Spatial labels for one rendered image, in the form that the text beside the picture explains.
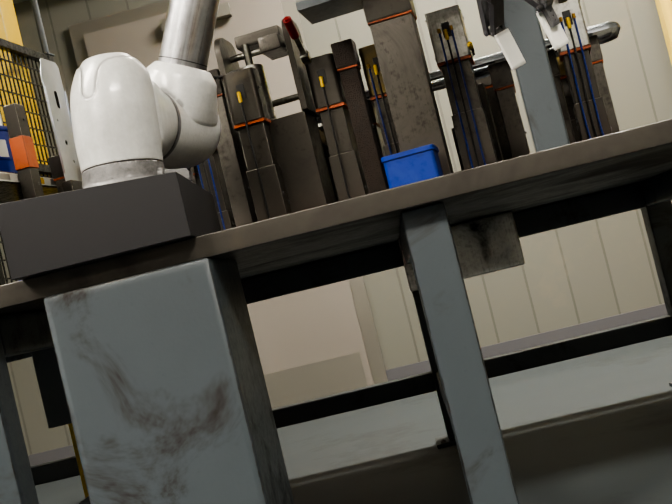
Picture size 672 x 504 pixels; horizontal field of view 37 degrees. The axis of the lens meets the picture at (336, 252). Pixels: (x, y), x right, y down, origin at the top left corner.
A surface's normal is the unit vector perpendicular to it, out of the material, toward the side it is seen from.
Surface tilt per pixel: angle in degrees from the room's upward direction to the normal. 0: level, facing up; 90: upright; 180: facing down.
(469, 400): 90
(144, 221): 90
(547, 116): 90
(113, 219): 90
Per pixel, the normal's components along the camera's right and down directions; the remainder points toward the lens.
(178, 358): -0.07, -0.03
